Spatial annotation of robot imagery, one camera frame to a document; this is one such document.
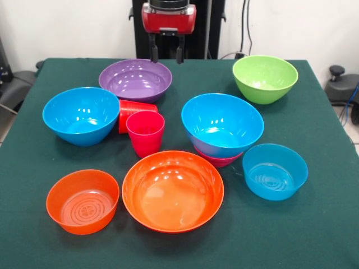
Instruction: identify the small orange flat-bottomed bowl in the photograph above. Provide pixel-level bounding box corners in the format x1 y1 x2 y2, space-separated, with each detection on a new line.
45 169 121 235

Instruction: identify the red plastic cup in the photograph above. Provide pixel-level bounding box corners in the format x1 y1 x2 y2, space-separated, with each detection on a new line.
118 99 159 135

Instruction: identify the black stand base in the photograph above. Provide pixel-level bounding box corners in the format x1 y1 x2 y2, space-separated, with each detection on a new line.
0 69 37 109
325 64 359 106

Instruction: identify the large orange plastic bowl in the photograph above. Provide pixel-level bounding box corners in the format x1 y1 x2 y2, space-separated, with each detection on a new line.
121 150 225 234

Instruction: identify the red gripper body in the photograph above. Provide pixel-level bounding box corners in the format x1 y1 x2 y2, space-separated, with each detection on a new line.
141 2 197 35

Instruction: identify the blue cable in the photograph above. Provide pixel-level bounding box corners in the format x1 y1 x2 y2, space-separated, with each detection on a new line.
340 84 359 124

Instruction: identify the small blue flat-bottomed bowl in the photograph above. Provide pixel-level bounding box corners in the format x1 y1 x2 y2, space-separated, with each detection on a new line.
242 143 309 202

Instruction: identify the purple plastic bowl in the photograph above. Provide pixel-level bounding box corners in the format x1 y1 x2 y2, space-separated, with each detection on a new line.
98 58 173 104

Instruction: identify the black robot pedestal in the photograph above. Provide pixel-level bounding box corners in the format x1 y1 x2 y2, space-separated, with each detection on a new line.
128 0 227 60

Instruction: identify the pink plastic bowl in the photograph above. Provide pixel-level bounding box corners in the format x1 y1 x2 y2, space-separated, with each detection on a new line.
194 145 245 168

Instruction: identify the green plastic bowl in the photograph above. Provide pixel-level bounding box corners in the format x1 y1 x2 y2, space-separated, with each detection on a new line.
232 54 299 105

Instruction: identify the black wall cable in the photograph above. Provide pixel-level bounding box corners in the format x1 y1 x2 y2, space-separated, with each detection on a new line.
220 0 254 60

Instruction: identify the pink plastic cup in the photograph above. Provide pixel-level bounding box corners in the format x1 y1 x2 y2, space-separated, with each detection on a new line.
125 110 166 159

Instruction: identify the dark green tablecloth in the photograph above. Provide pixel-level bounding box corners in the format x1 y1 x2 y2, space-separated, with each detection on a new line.
0 57 359 269

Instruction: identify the large blue plastic bowl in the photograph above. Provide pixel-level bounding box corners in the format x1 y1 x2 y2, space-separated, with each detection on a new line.
42 86 121 147
181 93 265 159

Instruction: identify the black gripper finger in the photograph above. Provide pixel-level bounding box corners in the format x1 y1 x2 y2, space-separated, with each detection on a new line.
176 34 186 65
149 33 159 64

